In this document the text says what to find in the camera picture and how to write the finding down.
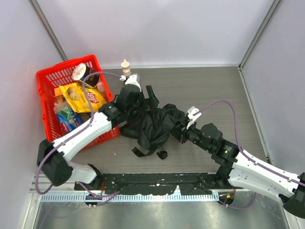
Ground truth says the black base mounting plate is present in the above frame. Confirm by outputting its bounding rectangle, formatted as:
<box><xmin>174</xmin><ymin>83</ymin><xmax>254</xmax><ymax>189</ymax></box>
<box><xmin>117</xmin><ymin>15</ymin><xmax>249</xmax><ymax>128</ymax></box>
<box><xmin>85</xmin><ymin>173</ymin><xmax>234</xmax><ymax>196</ymax></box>

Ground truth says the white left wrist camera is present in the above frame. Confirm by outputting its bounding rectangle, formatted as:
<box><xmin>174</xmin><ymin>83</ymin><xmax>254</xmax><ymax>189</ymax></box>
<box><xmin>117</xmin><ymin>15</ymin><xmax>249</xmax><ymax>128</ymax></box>
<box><xmin>120</xmin><ymin>73</ymin><xmax>142</xmax><ymax>90</ymax></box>

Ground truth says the orange snack packet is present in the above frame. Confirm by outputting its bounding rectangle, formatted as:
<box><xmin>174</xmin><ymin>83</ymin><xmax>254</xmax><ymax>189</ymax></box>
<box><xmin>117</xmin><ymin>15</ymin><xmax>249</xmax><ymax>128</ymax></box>
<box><xmin>54</xmin><ymin>87</ymin><xmax>63</xmax><ymax>96</ymax></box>

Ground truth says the black folding umbrella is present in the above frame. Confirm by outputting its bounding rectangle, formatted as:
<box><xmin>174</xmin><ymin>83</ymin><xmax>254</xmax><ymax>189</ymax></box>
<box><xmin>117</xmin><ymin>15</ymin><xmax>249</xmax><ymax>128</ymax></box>
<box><xmin>120</xmin><ymin>93</ymin><xmax>188</xmax><ymax>157</ymax></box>

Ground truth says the yellow Lay's chips bag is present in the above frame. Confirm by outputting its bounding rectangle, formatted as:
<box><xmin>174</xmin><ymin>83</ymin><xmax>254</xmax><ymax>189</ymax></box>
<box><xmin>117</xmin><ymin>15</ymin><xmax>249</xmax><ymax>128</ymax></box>
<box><xmin>59</xmin><ymin>83</ymin><xmax>107</xmax><ymax>113</ymax></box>

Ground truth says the beige squeeze bottle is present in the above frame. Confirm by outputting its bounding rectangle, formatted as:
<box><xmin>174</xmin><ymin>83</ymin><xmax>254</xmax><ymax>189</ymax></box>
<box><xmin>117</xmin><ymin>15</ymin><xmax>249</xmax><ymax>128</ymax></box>
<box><xmin>121</xmin><ymin>59</ymin><xmax>131</xmax><ymax>77</ymax></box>

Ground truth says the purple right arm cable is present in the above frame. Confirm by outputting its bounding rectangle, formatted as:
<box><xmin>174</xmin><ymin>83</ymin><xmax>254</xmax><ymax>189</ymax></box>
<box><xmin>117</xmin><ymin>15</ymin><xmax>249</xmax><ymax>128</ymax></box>
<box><xmin>195</xmin><ymin>99</ymin><xmax>305</xmax><ymax>186</ymax></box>

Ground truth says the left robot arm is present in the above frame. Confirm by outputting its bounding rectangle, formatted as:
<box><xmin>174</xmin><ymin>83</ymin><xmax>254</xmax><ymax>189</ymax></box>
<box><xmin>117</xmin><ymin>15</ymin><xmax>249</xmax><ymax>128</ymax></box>
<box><xmin>37</xmin><ymin>84</ymin><xmax>159</xmax><ymax>189</ymax></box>

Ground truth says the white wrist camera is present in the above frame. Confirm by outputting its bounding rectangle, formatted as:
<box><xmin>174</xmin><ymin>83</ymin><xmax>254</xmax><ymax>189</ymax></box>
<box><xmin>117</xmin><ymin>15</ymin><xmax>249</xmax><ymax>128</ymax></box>
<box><xmin>186</xmin><ymin>106</ymin><xmax>202</xmax><ymax>129</ymax></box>
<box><xmin>120</xmin><ymin>73</ymin><xmax>142</xmax><ymax>90</ymax></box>

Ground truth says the red plastic basket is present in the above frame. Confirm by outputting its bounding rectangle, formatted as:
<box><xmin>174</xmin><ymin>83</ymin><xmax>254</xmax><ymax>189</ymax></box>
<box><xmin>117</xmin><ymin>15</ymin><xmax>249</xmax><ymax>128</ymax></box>
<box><xmin>36</xmin><ymin>54</ymin><xmax>119</xmax><ymax>150</ymax></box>

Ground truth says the white slotted cable duct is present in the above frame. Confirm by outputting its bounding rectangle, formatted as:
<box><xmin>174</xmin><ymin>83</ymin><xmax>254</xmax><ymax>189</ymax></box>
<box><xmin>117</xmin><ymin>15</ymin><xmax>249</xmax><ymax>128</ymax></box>
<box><xmin>40</xmin><ymin>192</ymin><xmax>219</xmax><ymax>203</ymax></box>

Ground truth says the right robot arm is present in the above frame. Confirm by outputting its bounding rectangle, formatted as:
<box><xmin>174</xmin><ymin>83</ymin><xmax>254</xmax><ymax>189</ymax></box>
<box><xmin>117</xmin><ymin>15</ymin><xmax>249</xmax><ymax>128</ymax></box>
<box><xmin>171</xmin><ymin>123</ymin><xmax>305</xmax><ymax>219</ymax></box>

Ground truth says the black ice cream tub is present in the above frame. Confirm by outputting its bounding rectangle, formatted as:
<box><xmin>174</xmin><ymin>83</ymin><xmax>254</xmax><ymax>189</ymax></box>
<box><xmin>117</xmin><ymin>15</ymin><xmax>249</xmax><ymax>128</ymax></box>
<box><xmin>72</xmin><ymin>63</ymin><xmax>100</xmax><ymax>88</ymax></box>

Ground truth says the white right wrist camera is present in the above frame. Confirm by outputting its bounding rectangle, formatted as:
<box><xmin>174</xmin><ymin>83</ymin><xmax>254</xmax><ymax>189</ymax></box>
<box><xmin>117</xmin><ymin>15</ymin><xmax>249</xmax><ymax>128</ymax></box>
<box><xmin>186</xmin><ymin>106</ymin><xmax>202</xmax><ymax>129</ymax></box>

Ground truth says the blue green snack packet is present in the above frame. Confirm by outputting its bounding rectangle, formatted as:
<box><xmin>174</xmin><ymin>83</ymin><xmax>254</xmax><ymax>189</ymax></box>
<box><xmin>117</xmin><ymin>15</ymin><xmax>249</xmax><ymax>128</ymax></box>
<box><xmin>54</xmin><ymin>104</ymin><xmax>82</xmax><ymax>133</ymax></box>

